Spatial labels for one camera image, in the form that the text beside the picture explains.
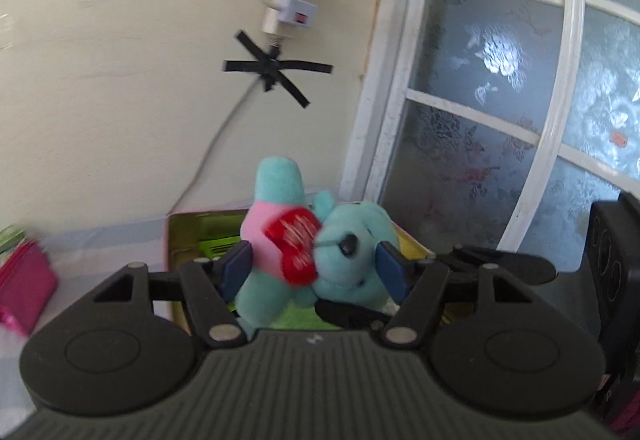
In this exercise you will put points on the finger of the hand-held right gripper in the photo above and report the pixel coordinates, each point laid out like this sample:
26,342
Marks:
505,264
352,312

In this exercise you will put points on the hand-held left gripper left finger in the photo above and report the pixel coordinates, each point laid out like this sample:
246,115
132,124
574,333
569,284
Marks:
236,270

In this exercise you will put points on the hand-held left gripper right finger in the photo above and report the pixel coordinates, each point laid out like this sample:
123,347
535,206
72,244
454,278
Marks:
392,270

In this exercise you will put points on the gold tin box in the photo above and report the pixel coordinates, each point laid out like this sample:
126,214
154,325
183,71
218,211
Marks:
180,260

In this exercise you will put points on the teal plush toy red heart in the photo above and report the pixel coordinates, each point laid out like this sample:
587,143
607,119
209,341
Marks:
295,240

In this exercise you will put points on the frosted glass window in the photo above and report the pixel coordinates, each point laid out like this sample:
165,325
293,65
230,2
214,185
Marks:
475,120

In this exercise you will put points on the black tape cross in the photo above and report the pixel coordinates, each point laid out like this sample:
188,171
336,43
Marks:
275,67

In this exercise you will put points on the pink zipper pouch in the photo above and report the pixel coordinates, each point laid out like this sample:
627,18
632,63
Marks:
25,287

